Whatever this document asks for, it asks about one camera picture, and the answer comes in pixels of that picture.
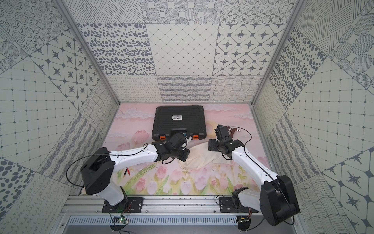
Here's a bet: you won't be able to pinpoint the cream cloth drawstring bag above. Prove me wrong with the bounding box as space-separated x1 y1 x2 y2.
178 142 227 170

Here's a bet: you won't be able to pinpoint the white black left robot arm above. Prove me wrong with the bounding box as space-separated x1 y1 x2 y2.
80 133 192 206

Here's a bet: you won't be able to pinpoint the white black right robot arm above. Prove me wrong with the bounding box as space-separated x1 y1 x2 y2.
208 125 300 226

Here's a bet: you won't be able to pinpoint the black plastic tool case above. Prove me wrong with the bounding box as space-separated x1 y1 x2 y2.
152 105 207 140

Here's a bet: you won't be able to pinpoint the red black clip leads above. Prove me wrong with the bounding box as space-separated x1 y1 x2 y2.
123 168 131 177

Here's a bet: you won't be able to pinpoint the small circuit board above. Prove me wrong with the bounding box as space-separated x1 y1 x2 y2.
114 216 129 225

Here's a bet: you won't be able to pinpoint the maroon brass hose nozzle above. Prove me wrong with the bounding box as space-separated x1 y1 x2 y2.
228 127 238 137

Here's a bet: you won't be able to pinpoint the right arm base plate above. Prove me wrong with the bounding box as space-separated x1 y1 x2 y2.
216 196 259 214

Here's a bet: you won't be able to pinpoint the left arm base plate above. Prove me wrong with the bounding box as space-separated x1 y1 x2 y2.
102 197 144 214

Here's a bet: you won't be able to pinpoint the aluminium mounting rail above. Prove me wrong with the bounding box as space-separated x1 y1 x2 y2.
51 195 304 234

